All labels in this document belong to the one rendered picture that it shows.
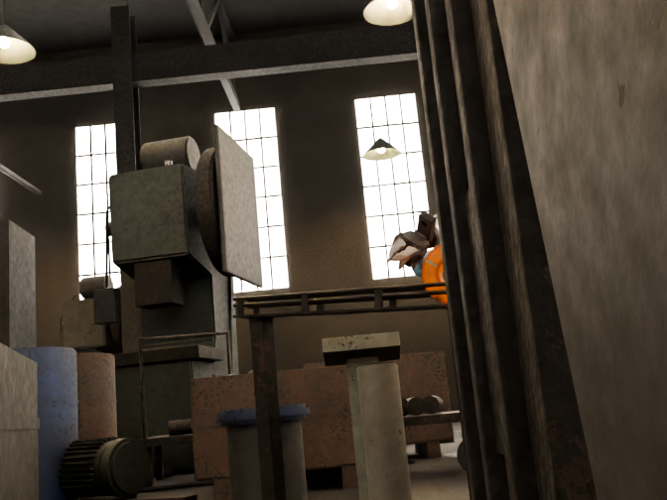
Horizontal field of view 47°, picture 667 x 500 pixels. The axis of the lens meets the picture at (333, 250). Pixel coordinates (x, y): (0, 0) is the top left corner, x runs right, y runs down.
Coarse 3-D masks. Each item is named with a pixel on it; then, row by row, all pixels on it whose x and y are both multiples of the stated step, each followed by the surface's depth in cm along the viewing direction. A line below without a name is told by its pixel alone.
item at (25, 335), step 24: (0, 240) 571; (24, 240) 606; (0, 264) 567; (24, 264) 602; (0, 288) 564; (24, 288) 597; (0, 312) 560; (24, 312) 593; (0, 336) 556; (24, 336) 588
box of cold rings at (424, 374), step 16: (432, 352) 560; (304, 368) 557; (400, 368) 557; (416, 368) 557; (432, 368) 557; (400, 384) 555; (416, 384) 555; (432, 384) 555; (448, 400) 553; (416, 432) 548; (432, 432) 548; (448, 432) 549; (416, 448) 615; (432, 448) 547
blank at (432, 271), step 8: (440, 248) 193; (432, 256) 194; (440, 256) 193; (424, 264) 195; (432, 264) 194; (440, 264) 193; (424, 272) 195; (432, 272) 194; (440, 272) 194; (424, 280) 195; (432, 280) 194; (440, 280) 193; (432, 288) 193; (440, 288) 192; (432, 296) 193; (440, 296) 192
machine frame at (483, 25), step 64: (448, 0) 114; (448, 64) 135; (448, 128) 132; (512, 128) 99; (448, 192) 151; (512, 192) 97; (448, 256) 148; (512, 256) 101; (512, 320) 104; (512, 384) 102; (512, 448) 100; (576, 448) 91
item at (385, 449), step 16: (368, 368) 220; (384, 368) 220; (368, 384) 220; (384, 384) 219; (368, 400) 219; (384, 400) 218; (400, 400) 222; (368, 416) 219; (384, 416) 217; (400, 416) 220; (368, 432) 218; (384, 432) 216; (400, 432) 218; (368, 448) 218; (384, 448) 215; (400, 448) 217; (368, 464) 218; (384, 464) 215; (400, 464) 215; (368, 480) 218; (384, 480) 214; (400, 480) 214; (384, 496) 213; (400, 496) 213
